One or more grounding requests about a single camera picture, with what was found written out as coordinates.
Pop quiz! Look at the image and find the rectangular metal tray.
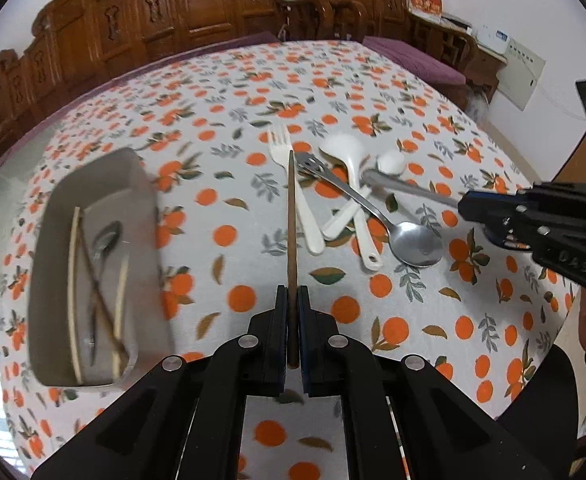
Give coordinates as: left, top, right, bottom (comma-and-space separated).
27, 149, 175, 388

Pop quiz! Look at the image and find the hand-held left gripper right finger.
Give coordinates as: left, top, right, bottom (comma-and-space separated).
298, 286, 554, 480

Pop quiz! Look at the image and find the small steel spoon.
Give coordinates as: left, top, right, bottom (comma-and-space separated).
86, 221, 123, 366

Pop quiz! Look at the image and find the light wooden chopstick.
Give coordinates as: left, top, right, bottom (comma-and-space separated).
113, 257, 130, 378
70, 206, 84, 383

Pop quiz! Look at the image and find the white device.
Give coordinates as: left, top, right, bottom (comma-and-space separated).
474, 24, 510, 54

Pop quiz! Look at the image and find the plain steel utensil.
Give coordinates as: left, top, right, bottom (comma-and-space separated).
362, 169, 466, 209

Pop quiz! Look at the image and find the red and gold box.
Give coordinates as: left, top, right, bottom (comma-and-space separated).
407, 0, 444, 17

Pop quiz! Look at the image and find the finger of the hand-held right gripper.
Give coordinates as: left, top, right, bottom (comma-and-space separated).
485, 227, 534, 255
459, 189, 530, 233

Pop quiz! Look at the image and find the wooden side table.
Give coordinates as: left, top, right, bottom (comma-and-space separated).
412, 10, 508, 98

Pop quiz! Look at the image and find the steel spoon with slotted handle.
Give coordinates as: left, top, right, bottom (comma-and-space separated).
294, 152, 444, 267

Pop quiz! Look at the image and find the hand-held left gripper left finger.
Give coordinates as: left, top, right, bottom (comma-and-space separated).
30, 285, 290, 480

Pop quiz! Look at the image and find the orange print tablecloth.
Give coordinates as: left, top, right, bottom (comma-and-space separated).
0, 40, 581, 480

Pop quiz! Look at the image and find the grey wall panel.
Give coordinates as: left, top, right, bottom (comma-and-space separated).
497, 40, 546, 112

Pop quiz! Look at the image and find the large white spoon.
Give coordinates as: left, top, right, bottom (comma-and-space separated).
319, 132, 384, 270

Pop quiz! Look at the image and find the white plastic fork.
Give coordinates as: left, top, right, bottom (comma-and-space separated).
267, 121, 326, 256

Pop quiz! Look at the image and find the clear plastic bag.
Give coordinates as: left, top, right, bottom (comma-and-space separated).
464, 85, 494, 122

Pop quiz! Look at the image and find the small white spoon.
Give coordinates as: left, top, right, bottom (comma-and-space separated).
321, 152, 405, 241

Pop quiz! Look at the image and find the purple armchair cushion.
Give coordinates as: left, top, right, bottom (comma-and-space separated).
363, 35, 467, 87

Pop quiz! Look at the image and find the carved wooden sofa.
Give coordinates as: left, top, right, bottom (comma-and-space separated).
0, 0, 334, 171

